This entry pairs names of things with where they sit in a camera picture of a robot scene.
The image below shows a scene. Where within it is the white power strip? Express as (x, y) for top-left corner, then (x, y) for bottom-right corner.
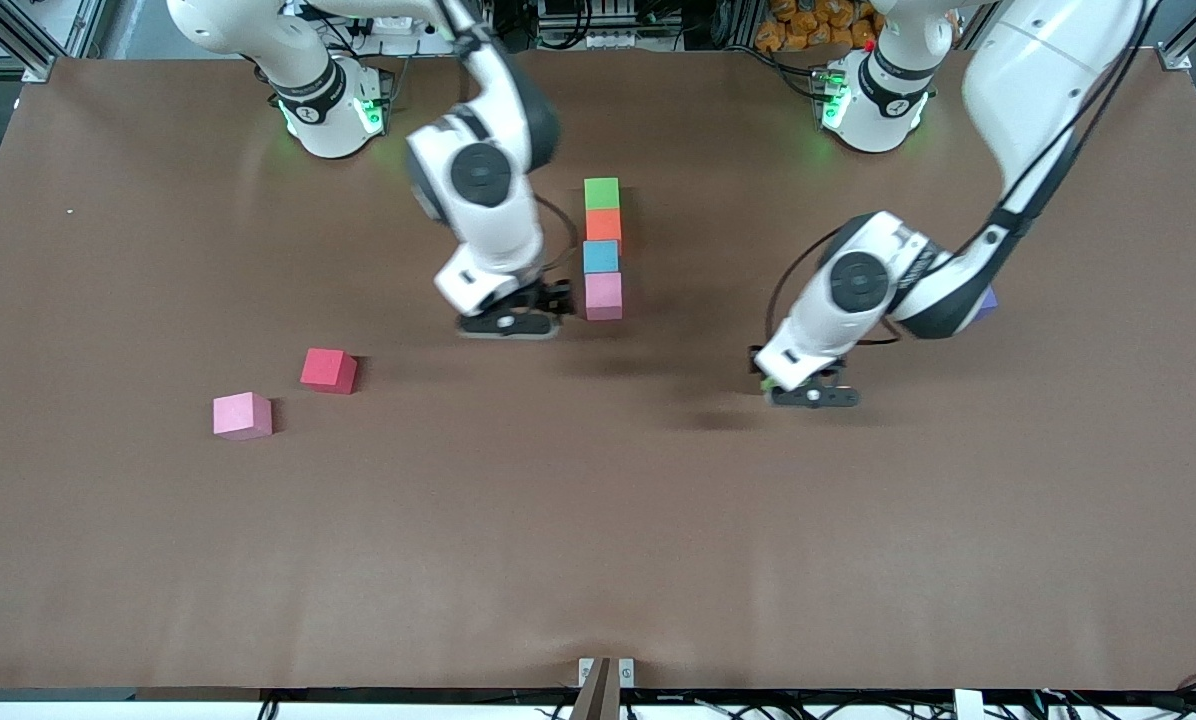
(356, 8), (429, 37)

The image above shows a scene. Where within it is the orange crinkled bag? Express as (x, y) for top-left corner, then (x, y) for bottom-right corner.
(755, 0), (879, 53)

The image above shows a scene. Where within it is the pink foam cube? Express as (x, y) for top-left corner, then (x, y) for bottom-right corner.
(584, 272), (624, 322)
(212, 392), (273, 442)

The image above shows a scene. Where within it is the metal table edge bracket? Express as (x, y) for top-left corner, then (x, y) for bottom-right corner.
(570, 657), (635, 720)

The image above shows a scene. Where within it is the crimson foam cube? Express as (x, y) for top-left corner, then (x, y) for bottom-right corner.
(300, 348), (358, 395)

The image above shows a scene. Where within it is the grey electronics unit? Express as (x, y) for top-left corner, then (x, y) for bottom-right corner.
(533, 0), (659, 51)

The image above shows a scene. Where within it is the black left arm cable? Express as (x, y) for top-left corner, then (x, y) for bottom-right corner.
(764, 0), (1159, 348)

